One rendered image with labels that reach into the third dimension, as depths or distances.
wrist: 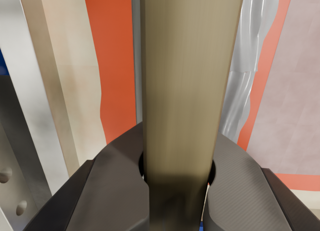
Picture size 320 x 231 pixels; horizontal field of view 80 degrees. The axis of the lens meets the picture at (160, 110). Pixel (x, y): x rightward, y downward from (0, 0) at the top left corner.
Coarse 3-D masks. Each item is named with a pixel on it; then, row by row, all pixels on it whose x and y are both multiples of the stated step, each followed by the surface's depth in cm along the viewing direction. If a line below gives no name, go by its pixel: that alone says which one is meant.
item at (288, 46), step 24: (96, 0) 21; (120, 0) 21; (288, 0) 21; (312, 0) 20; (96, 24) 22; (120, 24) 22; (288, 24) 22; (312, 24) 21; (96, 48) 24; (120, 48) 24; (264, 48) 23; (288, 48) 23; (312, 48) 23; (312, 72) 24
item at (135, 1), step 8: (136, 0) 11; (136, 8) 11; (136, 16) 11; (136, 24) 11; (136, 32) 12; (136, 40) 12; (136, 48) 12; (136, 56) 12; (136, 64) 12; (136, 72) 13; (136, 80) 13; (136, 88) 13; (136, 96) 14; (136, 104) 14; (136, 112) 14; (136, 120) 14
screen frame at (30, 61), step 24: (0, 0) 18; (24, 0) 19; (0, 24) 20; (24, 24) 19; (0, 48) 21; (24, 48) 21; (48, 48) 23; (24, 72) 22; (48, 72) 23; (24, 96) 23; (48, 96) 23; (48, 120) 25; (48, 144) 26; (72, 144) 30; (48, 168) 29; (72, 168) 30
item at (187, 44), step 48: (144, 0) 5; (192, 0) 5; (240, 0) 5; (144, 48) 6; (192, 48) 6; (144, 96) 7; (192, 96) 6; (144, 144) 8; (192, 144) 7; (192, 192) 8
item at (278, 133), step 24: (120, 72) 25; (264, 72) 24; (288, 72) 24; (120, 96) 27; (264, 96) 26; (288, 96) 26; (312, 96) 25; (120, 120) 28; (264, 120) 27; (288, 120) 27; (312, 120) 27; (240, 144) 29; (264, 144) 29; (288, 144) 29; (312, 144) 29; (288, 168) 31; (312, 168) 31
